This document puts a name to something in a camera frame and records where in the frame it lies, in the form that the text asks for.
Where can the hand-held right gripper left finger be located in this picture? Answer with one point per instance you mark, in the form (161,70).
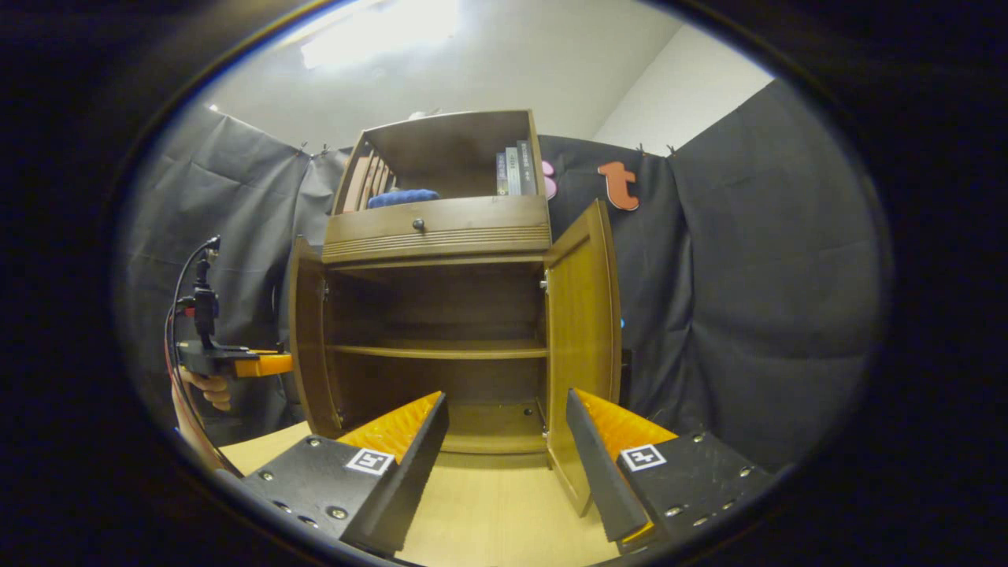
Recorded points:
(417,472)

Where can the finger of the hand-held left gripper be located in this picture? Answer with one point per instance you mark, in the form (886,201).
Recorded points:
(264,365)

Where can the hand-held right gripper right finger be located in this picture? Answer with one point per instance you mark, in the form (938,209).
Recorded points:
(602,472)

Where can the wooden shoe cabinet door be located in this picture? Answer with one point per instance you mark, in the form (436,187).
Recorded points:
(583,331)
(309,346)

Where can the wooden double-door shoe cabinet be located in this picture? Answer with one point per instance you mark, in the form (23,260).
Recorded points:
(437,241)

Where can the metal door hinge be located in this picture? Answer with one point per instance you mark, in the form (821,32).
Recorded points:
(543,281)
(324,290)

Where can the wooden cabinet drawer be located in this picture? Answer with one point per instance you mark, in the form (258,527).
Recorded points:
(488,216)

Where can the wooden inner shelf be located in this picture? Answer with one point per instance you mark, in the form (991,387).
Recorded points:
(441,350)

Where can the blue folded towel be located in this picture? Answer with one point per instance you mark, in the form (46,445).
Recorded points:
(402,198)

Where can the black backdrop cloth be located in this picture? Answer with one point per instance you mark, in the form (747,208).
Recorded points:
(772,276)

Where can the small white object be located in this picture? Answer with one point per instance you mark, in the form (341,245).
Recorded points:
(423,115)

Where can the blue book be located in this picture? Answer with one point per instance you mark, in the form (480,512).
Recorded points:
(501,173)

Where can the grey book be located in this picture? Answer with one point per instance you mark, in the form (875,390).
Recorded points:
(513,171)

